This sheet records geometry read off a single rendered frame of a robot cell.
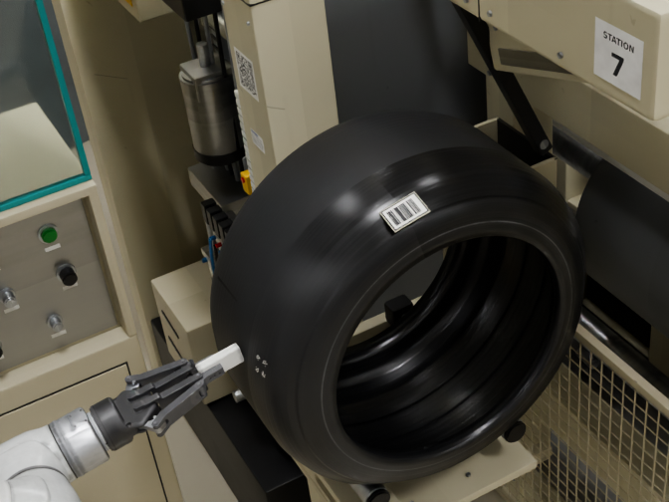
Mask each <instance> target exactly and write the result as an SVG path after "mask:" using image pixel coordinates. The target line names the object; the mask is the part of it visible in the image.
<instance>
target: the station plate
mask: <svg viewBox="0 0 669 502"><path fill-rule="evenodd" d="M643 47H644V42H643V41H641V40H639V39H637V38H635V37H633V36H631V35H629V34H628V33H626V32H624V31H622V30H620V29H618V28H616V27H614V26H612V25H610V24H609V23H607V22H605V21H603V20H601V19H599V18H597V17H595V38H594V69H593V73H594V74H596V75H598V76H599V77H601V78H603V79H604V80H606V81H608V82H610V83H611V84H613V85H615V86H616V87H618V88H619V89H621V90H622V91H624V92H626V93H627V94H629V95H631V96H632V97H634V98H636V99H638V100H639V101H640V97H641V80H642V63H643Z"/></svg>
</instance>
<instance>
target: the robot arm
mask: <svg viewBox="0 0 669 502"><path fill-rule="evenodd" d="M242 362H244V358H243V355H242V353H241V351H240V348H239V347H238V345H237V344H233V345H231V346H229V347H228V348H226V349H224V350H222V351H220V352H219V353H217V354H215V355H214V354H213V355H210V356H208V357H206V358H205V359H203V360H201V361H199V362H197V363H195V362H194V360H189V362H188V361H187V359H181V360H178V361H175V362H173V363H170V364H167V365H164V366H162V367H159V368H156V369H154V370H151V371H148V372H145V373H143V374H140V375H132V376H127V377H126V378H125V379H124V380H125V382H126V388H125V390H124V391H122V392H121V393H120V394H119V395H118V396H117V397H116V398H114V399H112V398H111V397H106V398H105V399H103V400H101V401H99V402H97V403H96V404H94V405H92V406H90V408H89V410H90V412H88V413H86V412H85V410H84V409H83V408H82V407H78V408H77V409H75V410H73V411H71V412H69V413H68V414H66V415H64V416H62V417H60V418H59V419H57V420H54V421H52V422H51V423H49V424H47V425H45V426H43V427H40V428H37V429H33V430H29V431H26V432H24V433H22V434H19V435H17V436H15V437H13V438H11V439H9V440H7V441H5V442H4V443H2V444H0V502H82V501H81V499H80V498H79V496H78V494H77V492H76V490H75V489H74V488H73V487H72V485H71V483H72V482H73V481H74V480H76V479H77V478H79V477H82V476H84V475H85V474H86V473H88V472H89V471H91V470H93V469H95V468H97V467H98V466H100V465H102V464H104V463H105V462H107V461H109V460H110V456H109V454H108V450H110V449H111V451H117V450H118V449H120V448H122V447H124V446H125V445H127V444H129V443H131V442H132V441H133V437H134V436H135V435H136V434H139V433H144V432H146V431H148V430H150V431H153V432H155V433H156V435H157V436H158V437H161V436H163V435H164V434H165V432H166V431H167V429H168V428H169V427H170V425H172V424H173V423H174V422H175V421H177V420H178V419H179V418H180V417H182V416H183V415H184V414H185V413H186V412H188V411H189V410H190V409H191V408H193V407H194V406H195V405H196V404H198V403H199V402H200V401H201V400H202V399H204V398H205V397H206V396H207V394H208V393H207V390H208V386H207V385H208V384H209V383H210V382H212V381H214V380H215V379H217V378H219V377H221V376H223V375H224V374H225V372H227V371H228V370H230V369H232V368H234V367H235V366H237V365H239V364H241V363H242ZM158 405H159V406H158Z"/></svg>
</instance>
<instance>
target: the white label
mask: <svg viewBox="0 0 669 502"><path fill-rule="evenodd" d="M429 212H430V210H429V209H428V207H427V206H426V205H425V204H424V203H423V201H422V200H421V199H420V198H419V197H418V195H417V194H416V193H415V192H412V193H410V194H409V195H407V196H405V197H404V198H402V199H400V200H399V201H397V202H395V203H394V204H392V205H390V206H389V207H387V208H385V209H383V210H382V211H380V212H379V214H380V215H381V216H382V217H383V219H384V220H385V221H386V222H387V224H388V225H389V226H390V227H391V229H392V230H393V231H394V232H397V231H399V230H400V229H402V228H404V227H405V226H407V225H409V224H410V223H412V222H414V221H415V220H417V219H419V218H420V217H422V216H424V215H425V214H427V213H429Z"/></svg>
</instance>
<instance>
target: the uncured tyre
mask: <svg viewBox="0 0 669 502"><path fill-rule="evenodd" d="M412 192H415V193H416V194H417V195H418V197H419V198H420V199H421V200H422V201H423V203H424V204H425V205H426V206H427V207H428V209H429V210H430V212H429V213H427V214H425V215H424V216H422V217H420V218H419V219H417V220H415V221H414V222H412V223H410V224H409V225H407V226H405V227H404V228H402V229H400V230H399V231H397V232H394V231H393V230H392V229H391V227H390V226H389V225H388V224H387V222H386V221H385V220H384V219H383V217H382V216H381V215H380V214H379V212H380V211H382V210H383V209H385V208H387V207H389V206H390V205H392V204H394V203H395V202H397V201H399V200H400V199H402V198H404V197H405V196H407V195H409V194H410V193H412ZM446 247H448V249H447V252H446V255H445V258H444V260H443V263H442V265H441V267H440V269H439V271H438V273H437V275H436V276H435V278H434V280H433V281H432V283H431V284H430V286H429V287H428V289H427V290H426V292H425V293H424V294H423V295H422V297H421V298H420V299H419V300H418V301H417V303H416V304H415V305H414V306H413V307H412V308H411V309H410V310H409V311H408V312H407V313H406V314H405V315H404V316H402V317H401V318H400V319H399V320H398V321H396V322H395V323H394V324H393V325H391V326H390V327H388V328H387V329H385V330H384V331H382V332H381V333H379V334H377V335H376V336H374V337H372V338H370V339H368V340H366V341H364V342H361V343H359V344H356V345H353V346H350V347H348V344H349V341H350V339H351V337H352V335H353V334H354V332H355V330H356V328H357V327H358V325H359V323H360V322H361V320H362V319H363V317H364V316H365V314H366V313H367V312H368V310H369V309H370V308H371V306H372V305H373V304H374V303H375V301H376V300H377V299H378V298H379V297H380V296H381V295H382V294H383V292H384V291H385V290H386V289H387V288H388V287H389V286H390V285H391V284H392V283H394V282H395V281H396V280H397V279H398V278H399V277H400V276H402V275H403V274H404V273H405V272H406V271H408V270H409V269H410V268H412V267H413V266H415V265H416V264H417V263H419V262H420V261H422V260H424V259H425V258H427V257H429V256H430V255H432V254H434V253H436V252H438V251H440V250H442V249H444V248H446ZM218 276H219V278H220V279H221V280H222V282H223V283H224V284H225V285H226V287H227V288H228V289H229V290H230V292H231V293H232V294H233V295H234V297H235V298H236V299H237V302H236V301H235V300H234V299H233V297H232V296H231V295H230V293H229V292H228V291H227V290H226V288H225V287H224V286H223V285H222V283H221V282H220V281H219V280H218ZM585 276H586V256H585V247H584V242H583V237H582V233H581V230H580V227H579V225H578V222H577V220H576V218H575V216H574V214H573V213H572V211H571V209H570V208H569V206H568V205H567V203H566V202H565V200H564V199H563V197H562V196H561V194H560V193H559V191H558V190H557V189H556V188H555V187H554V185H553V184H552V183H551V182H550V181H548V180H547V179H546V178H545V177H544V176H542V175H541V174H540V173H538V172H537V171H536V170H534V169H533V168H531V167H530V166H529V165H527V164H526V163H525V162H523V161H522V160H520V159H519V158H518V157H516V156H515V155H513V154H512V153H511V152H509V151H508V150H507V149H505V148H504V147H502V146H501V145H500V144H498V143H497V142H495V141H494V140H493V139H491V138H490V137H489V136H487V135H486V134H484V133H483V132H482V131H480V130H479V129H477V128H476V127H474V126H473V125H470V124H468V123H466V122H464V121H461V120H459V119H456V118H453V117H450V116H446V115H442V114H437V113H433V112H428V111H423V110H411V109H401V110H388V111H381V112H376V113H371V114H367V115H363V116H360V117H357V118H354V119H351V120H348V121H346V122H343V123H341V124H339V125H335V126H333V127H331V128H329V129H327V130H325V131H324V132H322V133H320V134H318V135H317V136H315V137H313V138H312V139H310V140H309V141H307V142H306V143H304V144H303V145H301V146H300V147H299V148H297V149H296V150H295V151H293V152H292V153H291V154H290V155H288V156H287V157H286V158H285V159H284V160H282V161H281V162H280V163H279V164H278V165H277V166H276V167H275V168H274V169H273V170H272V171H271V172H270V173H269V174H268V175H267V176H266V177H265V178H264V179H263V180H262V182H261V183H260V184H259V185H258V186H257V187H256V189H255V190H254V191H253V192H252V194H251V195H250V196H249V198H248V199H247V201H246V202H245V203H244V205H243V206H242V208H241V209H240V211H239V213H238V214H237V216H236V218H235V219H234V221H233V223H232V225H231V227H230V229H229V231H228V233H227V235H226V237H225V239H224V242H223V244H222V247H221V249H220V252H219V255H218V258H217V261H216V265H215V269H214V273H213V278H212V285H211V294H210V314H211V323H212V329H213V333H214V338H215V342H216V346H217V350H218V353H219V352H220V351H222V350H224V349H226V348H228V347H229V346H231V345H233V344H237V345H238V347H239V348H240V351H241V353H242V355H243V358H244V362H242V363H241V364H239V365H237V366H235V367H234V368H232V369H230V370H228V371H227V373H228V375H229V376H230V378H231V379H232V380H233V382H234V383H235V384H236V385H237V386H238V388H239V389H240V391H241V392H242V393H243V395H244V396H245V398H246V399H247V400H248V402H249V403H250V405H251V406H252V407H253V409H254V410H255V412H256V413H257V414H258V416H259V417H260V419H261V420H262V421H263V423H264V424H265V426H266V427H267V428H268V430H269V431H270V433H271V434H272V435H273V437H274V438H275V439H276V441H277V442H278V443H279V445H280V446H281V447H282V448H283V449H284V450H285V451H286V452H287V453H288V454H289V455H291V456H292V457H293V458H294V459H296V460H297V461H299V462H300V463H302V464H303V465H305V466H306V467H308V468H309V469H311V470H313V471H314V472H316V473H318V474H320V475H321V476H323V477H326V478H328V479H331V480H335V481H339V482H343V483H349V484H360V485H372V484H384V483H393V482H402V481H408V480H413V479H418V478H422V477H425V476H429V475H432V474H435V473H437V472H440V471H443V470H445V469H447V468H450V467H452V466H454V465H456V464H458V463H460V462H462V461H464V460H466V459H467V458H469V457H471V456H473V455H474V454H476V453H477V452H479V451H480V450H482V449H483V448H485V447H486V446H488V445H489V444H491V443H492V442H493V441H495V440H496V439H497V438H498V437H500V436H501V435H502V434H503V433H505V432H506V431H507V430H508V429H509V428H510V427H511V426H513V425H514V424H515V423H516V422H517V421H518V420H519V419H520V418H521V417H522V416H523V415H524V414H525V413H526V412H527V411H528V409H529V408H530V407H531V406H532V405H533V404H534V403H535V401H536V400H537V399H538V398H539V397H540V395H541V394H542V393H543V391H544V390H545V389H546V387H547V386H548V385H549V383H550V382H551V380H552V379H553V377H554V376H555V374H556V372H557V371H558V368H559V367H560V365H561V363H562V361H563V359H564V357H565V355H566V353H567V351H568V349H569V347H570V345H571V342H572V340H573V337H574V334H575V331H576V328H577V325H578V321H579V318H580V313H581V308H582V302H583V293H584V285H585ZM256 351H258V352H259V353H260V354H261V355H263V356H264V357H265V358H266V359H268V360H269V367H268V377H267V382H265V381H264V380H262V379H261V378H260V377H258V376H257V375H256V374H255V357H256Z"/></svg>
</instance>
